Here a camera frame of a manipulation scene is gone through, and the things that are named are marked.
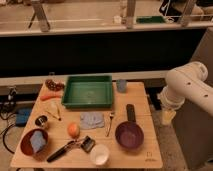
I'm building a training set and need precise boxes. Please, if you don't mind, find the light blue towel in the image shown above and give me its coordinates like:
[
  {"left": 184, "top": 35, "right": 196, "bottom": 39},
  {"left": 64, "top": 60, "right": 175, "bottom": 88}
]
[{"left": 80, "top": 112, "right": 105, "bottom": 130}]

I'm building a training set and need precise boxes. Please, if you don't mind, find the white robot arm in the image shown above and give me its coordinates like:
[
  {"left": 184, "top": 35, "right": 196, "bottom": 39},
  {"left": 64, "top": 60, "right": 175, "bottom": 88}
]
[{"left": 158, "top": 61, "right": 213, "bottom": 125}]

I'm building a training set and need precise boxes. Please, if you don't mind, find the green plastic tray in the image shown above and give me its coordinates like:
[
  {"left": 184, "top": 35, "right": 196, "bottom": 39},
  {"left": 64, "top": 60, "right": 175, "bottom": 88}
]
[{"left": 61, "top": 75, "right": 114, "bottom": 109}]

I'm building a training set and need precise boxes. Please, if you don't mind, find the black remote control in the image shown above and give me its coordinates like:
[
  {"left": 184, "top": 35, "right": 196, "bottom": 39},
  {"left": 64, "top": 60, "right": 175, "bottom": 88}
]
[{"left": 126, "top": 104, "right": 136, "bottom": 122}]

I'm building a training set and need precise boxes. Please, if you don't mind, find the purple bowl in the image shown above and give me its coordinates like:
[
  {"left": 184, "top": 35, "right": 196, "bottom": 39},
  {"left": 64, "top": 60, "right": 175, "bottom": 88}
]
[{"left": 115, "top": 121, "right": 144, "bottom": 150}]

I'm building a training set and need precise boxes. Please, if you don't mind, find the blue-grey cup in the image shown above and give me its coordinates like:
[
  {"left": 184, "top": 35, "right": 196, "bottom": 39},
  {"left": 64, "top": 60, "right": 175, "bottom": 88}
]
[{"left": 116, "top": 79, "right": 127, "bottom": 93}]

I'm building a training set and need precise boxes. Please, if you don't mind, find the white cup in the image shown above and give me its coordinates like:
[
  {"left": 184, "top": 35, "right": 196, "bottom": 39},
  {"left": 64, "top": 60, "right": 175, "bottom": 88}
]
[{"left": 90, "top": 144, "right": 110, "bottom": 166}]

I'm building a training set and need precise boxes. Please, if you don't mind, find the orange fruit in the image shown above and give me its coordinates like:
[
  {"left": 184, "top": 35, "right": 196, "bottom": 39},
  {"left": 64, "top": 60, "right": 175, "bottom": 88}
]
[{"left": 67, "top": 123, "right": 80, "bottom": 138}]

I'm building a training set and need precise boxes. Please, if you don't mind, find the green bin in background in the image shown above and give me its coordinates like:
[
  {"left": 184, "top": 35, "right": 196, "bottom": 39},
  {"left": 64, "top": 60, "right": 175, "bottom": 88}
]
[{"left": 136, "top": 16, "right": 165, "bottom": 24}]

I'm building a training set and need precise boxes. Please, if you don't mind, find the orange carrot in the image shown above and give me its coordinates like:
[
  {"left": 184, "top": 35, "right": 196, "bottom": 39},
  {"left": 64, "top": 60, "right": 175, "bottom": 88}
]
[{"left": 40, "top": 94, "right": 62, "bottom": 101}]

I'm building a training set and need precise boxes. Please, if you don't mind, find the small metal can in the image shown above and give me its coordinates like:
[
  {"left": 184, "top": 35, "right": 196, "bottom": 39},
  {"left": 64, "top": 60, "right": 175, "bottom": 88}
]
[{"left": 35, "top": 115, "right": 48, "bottom": 129}]

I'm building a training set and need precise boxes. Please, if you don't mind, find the blue sponge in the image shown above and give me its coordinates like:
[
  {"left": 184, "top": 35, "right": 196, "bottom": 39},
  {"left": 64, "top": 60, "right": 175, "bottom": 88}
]
[{"left": 30, "top": 131, "right": 46, "bottom": 153}]

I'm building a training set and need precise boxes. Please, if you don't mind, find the brown bowl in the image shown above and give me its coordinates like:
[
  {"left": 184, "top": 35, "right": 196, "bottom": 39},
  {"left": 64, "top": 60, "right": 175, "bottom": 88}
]
[{"left": 20, "top": 128, "right": 48, "bottom": 156}]

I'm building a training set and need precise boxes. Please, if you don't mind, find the blue box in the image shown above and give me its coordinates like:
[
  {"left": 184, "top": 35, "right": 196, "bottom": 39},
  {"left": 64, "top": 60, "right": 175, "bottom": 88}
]
[{"left": 15, "top": 108, "right": 32, "bottom": 127}]

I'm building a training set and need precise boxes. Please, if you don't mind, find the black cable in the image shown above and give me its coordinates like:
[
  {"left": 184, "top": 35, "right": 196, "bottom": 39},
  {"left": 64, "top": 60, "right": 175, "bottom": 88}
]
[{"left": 0, "top": 99, "right": 21, "bottom": 154}]

